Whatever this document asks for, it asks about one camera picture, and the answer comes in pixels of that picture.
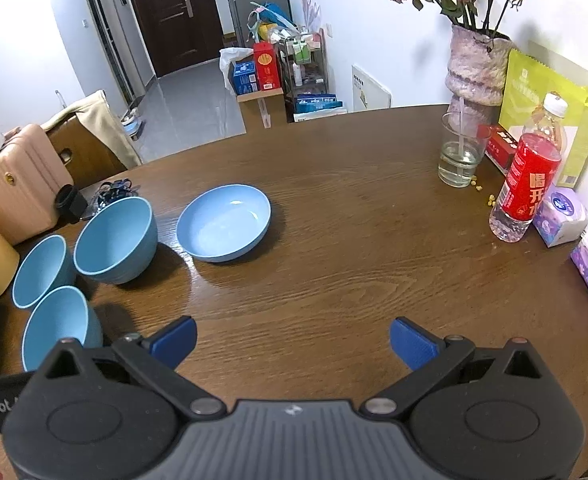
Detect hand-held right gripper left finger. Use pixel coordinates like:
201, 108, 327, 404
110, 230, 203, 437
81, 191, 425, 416
36, 316, 227, 422

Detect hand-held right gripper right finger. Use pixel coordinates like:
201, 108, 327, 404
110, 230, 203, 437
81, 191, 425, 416
356, 316, 557, 421

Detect blue bowl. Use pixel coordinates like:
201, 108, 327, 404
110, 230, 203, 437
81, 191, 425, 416
11, 234, 77, 310
73, 196, 159, 286
21, 285, 104, 372

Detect blue plate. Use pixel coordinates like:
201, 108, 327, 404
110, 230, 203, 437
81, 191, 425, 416
176, 185, 272, 263

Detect scattered yellow kernels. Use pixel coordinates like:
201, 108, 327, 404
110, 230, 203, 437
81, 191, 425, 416
466, 175, 498, 208

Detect black cup sleeve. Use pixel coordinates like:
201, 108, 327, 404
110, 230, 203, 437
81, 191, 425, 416
55, 185, 89, 223

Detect clear drinking glass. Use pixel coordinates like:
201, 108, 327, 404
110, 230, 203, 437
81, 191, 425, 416
438, 95, 491, 188

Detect small purple tissue pack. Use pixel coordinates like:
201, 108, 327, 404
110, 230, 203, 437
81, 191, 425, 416
533, 185, 588, 248

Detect red label water bottle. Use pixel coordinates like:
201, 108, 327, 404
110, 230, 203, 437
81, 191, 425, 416
489, 92, 570, 243

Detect wooden chair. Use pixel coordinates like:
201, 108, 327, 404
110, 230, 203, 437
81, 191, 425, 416
46, 107, 127, 188

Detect small flat red box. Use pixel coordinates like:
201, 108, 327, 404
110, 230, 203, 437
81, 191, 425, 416
476, 124, 520, 176

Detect pink suitcase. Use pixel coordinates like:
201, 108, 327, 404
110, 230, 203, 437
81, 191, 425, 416
0, 124, 75, 246

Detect brown cardboard box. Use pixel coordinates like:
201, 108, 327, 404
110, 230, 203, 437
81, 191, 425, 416
236, 87, 287, 128

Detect blue white bag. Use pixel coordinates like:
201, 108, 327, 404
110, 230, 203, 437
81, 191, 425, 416
294, 92, 345, 113

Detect blue box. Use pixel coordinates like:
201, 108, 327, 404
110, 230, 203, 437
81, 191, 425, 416
231, 60, 259, 95

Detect pink white vase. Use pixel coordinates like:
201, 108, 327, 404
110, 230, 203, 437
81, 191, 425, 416
446, 25, 515, 133

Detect yellow green paper bag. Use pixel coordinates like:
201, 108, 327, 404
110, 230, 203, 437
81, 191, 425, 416
498, 40, 588, 188

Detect tall red box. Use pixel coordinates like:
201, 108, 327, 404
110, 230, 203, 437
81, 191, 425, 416
252, 41, 280, 91

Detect metal storage rack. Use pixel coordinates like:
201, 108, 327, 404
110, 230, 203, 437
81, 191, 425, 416
279, 30, 330, 111

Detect grey framed side door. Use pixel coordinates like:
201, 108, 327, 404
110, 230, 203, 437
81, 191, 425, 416
77, 0, 136, 106

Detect dark brown door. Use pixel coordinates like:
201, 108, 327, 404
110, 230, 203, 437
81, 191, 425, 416
120, 0, 223, 78

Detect blue plastic bundle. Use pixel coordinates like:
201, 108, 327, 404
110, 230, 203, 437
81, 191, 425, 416
246, 2, 297, 43

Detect purple feather decoration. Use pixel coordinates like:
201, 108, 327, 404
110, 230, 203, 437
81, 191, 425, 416
299, 0, 322, 28

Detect blue lanyard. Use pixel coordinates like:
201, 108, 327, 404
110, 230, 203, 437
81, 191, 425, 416
86, 178, 140, 208

